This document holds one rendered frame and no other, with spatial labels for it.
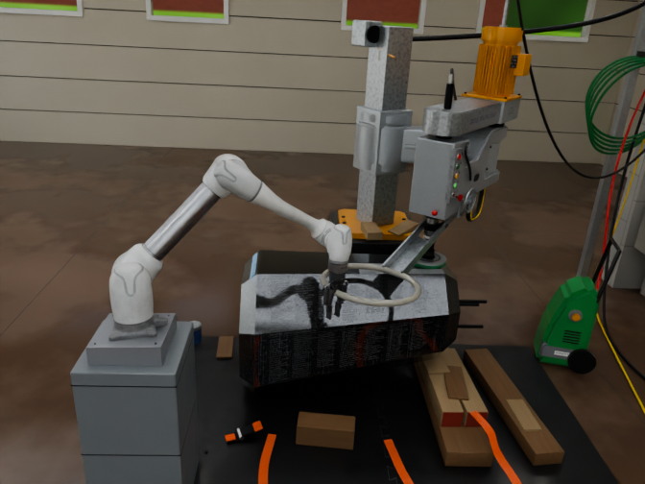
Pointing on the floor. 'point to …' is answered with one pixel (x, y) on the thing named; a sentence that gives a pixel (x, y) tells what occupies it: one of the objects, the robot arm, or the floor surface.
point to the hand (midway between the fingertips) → (333, 310)
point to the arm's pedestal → (139, 418)
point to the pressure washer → (572, 320)
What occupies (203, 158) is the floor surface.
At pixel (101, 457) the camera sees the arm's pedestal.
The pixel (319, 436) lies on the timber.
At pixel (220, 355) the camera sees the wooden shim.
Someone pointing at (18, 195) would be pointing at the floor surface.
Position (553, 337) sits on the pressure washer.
